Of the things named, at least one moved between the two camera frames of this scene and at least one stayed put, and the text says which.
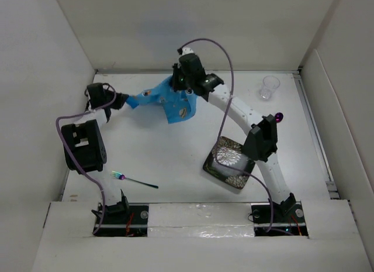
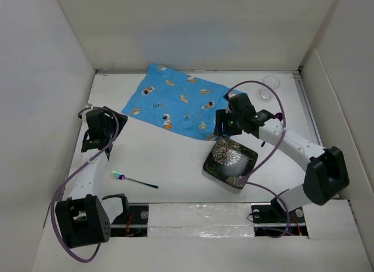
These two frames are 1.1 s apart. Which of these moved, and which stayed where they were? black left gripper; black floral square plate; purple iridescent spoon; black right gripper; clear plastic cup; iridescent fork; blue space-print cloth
Moved: black left gripper; black right gripper; blue space-print cloth
Stayed: purple iridescent spoon; black floral square plate; clear plastic cup; iridescent fork
